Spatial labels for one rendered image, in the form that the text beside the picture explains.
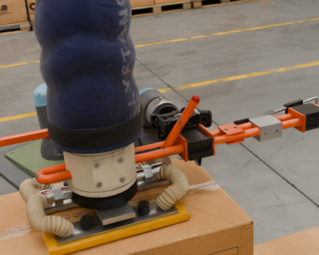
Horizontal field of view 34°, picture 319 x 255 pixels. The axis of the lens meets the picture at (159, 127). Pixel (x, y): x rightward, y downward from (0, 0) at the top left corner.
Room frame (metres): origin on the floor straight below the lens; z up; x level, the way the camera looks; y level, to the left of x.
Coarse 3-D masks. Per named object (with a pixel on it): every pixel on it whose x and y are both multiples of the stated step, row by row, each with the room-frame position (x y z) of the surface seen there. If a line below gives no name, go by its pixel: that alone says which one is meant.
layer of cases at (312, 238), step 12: (312, 228) 1.57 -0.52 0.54; (276, 240) 1.51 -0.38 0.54; (288, 240) 1.51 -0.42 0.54; (300, 240) 1.50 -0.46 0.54; (312, 240) 1.50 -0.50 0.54; (264, 252) 1.45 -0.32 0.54; (276, 252) 1.44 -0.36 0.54; (288, 252) 1.44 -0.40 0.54; (300, 252) 1.43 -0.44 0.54; (312, 252) 1.43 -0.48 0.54
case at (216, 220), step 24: (192, 168) 1.33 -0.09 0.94; (144, 192) 1.22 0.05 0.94; (192, 192) 1.20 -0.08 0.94; (216, 192) 1.19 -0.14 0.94; (0, 216) 1.15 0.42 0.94; (24, 216) 1.14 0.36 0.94; (72, 216) 1.13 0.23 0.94; (192, 216) 1.09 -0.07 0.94; (216, 216) 1.08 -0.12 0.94; (240, 216) 1.07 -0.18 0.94; (0, 240) 1.04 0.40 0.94; (24, 240) 1.04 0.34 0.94; (120, 240) 1.01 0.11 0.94; (144, 240) 1.00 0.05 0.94; (168, 240) 0.99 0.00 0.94; (192, 240) 1.00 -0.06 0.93; (216, 240) 1.02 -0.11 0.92; (240, 240) 1.04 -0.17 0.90
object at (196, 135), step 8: (184, 128) 1.27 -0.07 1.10; (192, 128) 1.27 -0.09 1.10; (200, 128) 1.27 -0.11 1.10; (184, 136) 1.23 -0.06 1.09; (192, 136) 1.23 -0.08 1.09; (200, 136) 1.23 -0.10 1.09; (208, 136) 1.22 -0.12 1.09; (184, 144) 1.18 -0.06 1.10; (192, 144) 1.18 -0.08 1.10; (200, 144) 1.18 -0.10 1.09; (208, 144) 1.19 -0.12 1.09; (184, 152) 1.18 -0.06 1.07; (192, 152) 1.18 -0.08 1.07; (200, 152) 1.18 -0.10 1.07; (208, 152) 1.19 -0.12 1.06; (184, 160) 1.18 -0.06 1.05
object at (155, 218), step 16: (144, 208) 1.07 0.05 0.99; (160, 208) 1.09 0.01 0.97; (176, 208) 1.09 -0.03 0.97; (80, 224) 1.04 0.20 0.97; (96, 224) 1.04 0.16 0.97; (112, 224) 1.03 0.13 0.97; (128, 224) 1.03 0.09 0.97; (144, 224) 1.03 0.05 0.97; (160, 224) 1.04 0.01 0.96; (48, 240) 0.99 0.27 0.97; (64, 240) 0.98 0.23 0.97; (80, 240) 0.99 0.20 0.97; (96, 240) 0.99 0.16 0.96; (112, 240) 1.00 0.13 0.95
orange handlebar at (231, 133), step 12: (288, 120) 1.30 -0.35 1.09; (36, 132) 1.34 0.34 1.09; (216, 132) 1.27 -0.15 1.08; (228, 132) 1.24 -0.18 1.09; (240, 132) 1.24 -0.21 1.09; (252, 132) 1.26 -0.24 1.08; (0, 144) 1.31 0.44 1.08; (12, 144) 1.32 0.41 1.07; (156, 144) 1.21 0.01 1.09; (216, 144) 1.22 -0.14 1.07; (228, 144) 1.23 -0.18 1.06; (144, 156) 1.15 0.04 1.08; (156, 156) 1.16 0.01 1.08; (48, 168) 1.12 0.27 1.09; (60, 168) 1.12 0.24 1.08; (36, 180) 1.08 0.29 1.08; (48, 180) 1.07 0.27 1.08; (60, 180) 1.08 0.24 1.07
